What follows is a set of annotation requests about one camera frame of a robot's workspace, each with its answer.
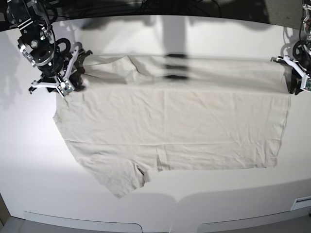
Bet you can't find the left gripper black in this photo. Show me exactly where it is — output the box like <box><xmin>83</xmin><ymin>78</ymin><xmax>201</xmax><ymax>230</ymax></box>
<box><xmin>283</xmin><ymin>40</ymin><xmax>311</xmax><ymax>95</ymax></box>

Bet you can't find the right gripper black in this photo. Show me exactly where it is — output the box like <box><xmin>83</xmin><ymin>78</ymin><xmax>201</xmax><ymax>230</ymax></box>
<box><xmin>36</xmin><ymin>38</ymin><xmax>93</xmax><ymax>92</ymax></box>

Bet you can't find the light beige T-shirt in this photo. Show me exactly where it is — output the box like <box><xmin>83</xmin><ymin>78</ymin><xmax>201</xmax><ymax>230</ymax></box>
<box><xmin>53</xmin><ymin>56</ymin><xmax>290</xmax><ymax>198</ymax></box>

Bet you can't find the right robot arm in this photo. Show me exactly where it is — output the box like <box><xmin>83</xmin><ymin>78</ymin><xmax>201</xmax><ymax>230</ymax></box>
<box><xmin>7</xmin><ymin>0</ymin><xmax>92</xmax><ymax>97</ymax></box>

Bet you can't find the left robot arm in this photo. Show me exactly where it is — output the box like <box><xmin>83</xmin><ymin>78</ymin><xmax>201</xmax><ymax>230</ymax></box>
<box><xmin>283</xmin><ymin>0</ymin><xmax>311</xmax><ymax>95</ymax></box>

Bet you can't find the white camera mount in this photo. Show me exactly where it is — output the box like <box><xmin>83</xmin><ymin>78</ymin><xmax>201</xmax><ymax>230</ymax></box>
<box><xmin>271</xmin><ymin>55</ymin><xmax>311</xmax><ymax>92</ymax></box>
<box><xmin>28</xmin><ymin>38</ymin><xmax>92</xmax><ymax>97</ymax></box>

